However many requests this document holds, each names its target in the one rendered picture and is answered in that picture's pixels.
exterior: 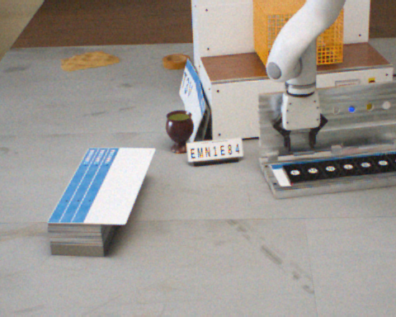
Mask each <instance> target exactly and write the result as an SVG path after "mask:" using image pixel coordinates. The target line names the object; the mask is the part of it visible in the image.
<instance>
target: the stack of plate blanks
mask: <svg viewBox="0 0 396 317"><path fill-rule="evenodd" d="M98 149H99V148H88V151H87V152H86V153H85V154H84V157H83V159H82V161H81V163H80V164H79V166H78V169H77V170H76V172H75V173H74V174H73V177H72V179H71V180H70V183H69V184H68V185H67V187H66V190H65V191H64V193H63V195H62V196H61V198H60V199H59V202H58V204H57V206H55V209H54V211H53V212H52V215H51V217H50V218H49V219H48V223H47V224H48V232H49V240H50V248H51V253H52V255H64V256H81V257H105V255H106V251H107V249H108V247H109V245H110V243H111V239H112V237H113V235H114V232H115V231H116V228H117V225H113V224H112V225H102V224H61V223H59V221H60V219H61V218H62V217H63V213H64V212H65V210H66V208H67V206H68V204H69V202H70V201H71V199H72V198H73V194H74V193H75V192H76V191H77V189H78V185H79V184H80V183H81V180H82V179H83V177H84V174H85V172H86V171H87V170H88V166H90V164H91V162H92V159H93V158H94V157H95V155H96V152H97V151H98Z"/></svg>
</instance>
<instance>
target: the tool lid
mask: <svg viewBox="0 0 396 317"><path fill-rule="evenodd" d="M315 90H316V91H317V92H318V102H319V108H320V109H322V115H323V116H325V117H326V118H327V120H328V122H327V123H326V125H324V126H323V127H322V129H321V130H320V131H319V132H318V134H317V135H316V144H315V145H314V149H311V147H310V146H309V132H310V131H311V129H306V130H292V131H291V132H290V151H287V149H286V148H285V147H284V136H282V134H281V133H278V131H277V130H275V129H274V128H273V127H272V124H273V123H274V122H275V120H276V119H277V118H278V117H279V116H280V115H281V107H282V97H283V94H284V92H264V93H258V94H257V114H258V130H259V148H260V155H265V154H267V151H278V154H283V153H290V152H293V156H300V155H306V154H315V150H316V149H328V148H331V147H332V144H341V146H342V147H347V146H353V145H358V146H359V148H358V149H368V148H379V147H380V143H384V142H391V141H394V138H396V80H394V81H387V82H373V83H361V84H353V85H346V86H332V87H325V88H316V89H315ZM385 102H389V107H387V108H383V104H384V103H385ZM367 104H373V107H372V109H371V110H369V111H367V110H366V109H365V107H366V105H367ZM351 105H355V107H356V109H355V111H349V107H350V106H351ZM334 107H338V108H339V112H338V113H337V114H333V113H332V109H333V108H334Z"/></svg>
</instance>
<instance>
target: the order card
mask: <svg viewBox="0 0 396 317"><path fill-rule="evenodd" d="M186 147H187V159H188V162H198V161H206V160H211V159H230V158H237V157H242V156H243V146H242V137H238V138H232V139H225V140H206V141H199V142H193V143H187V144H186Z"/></svg>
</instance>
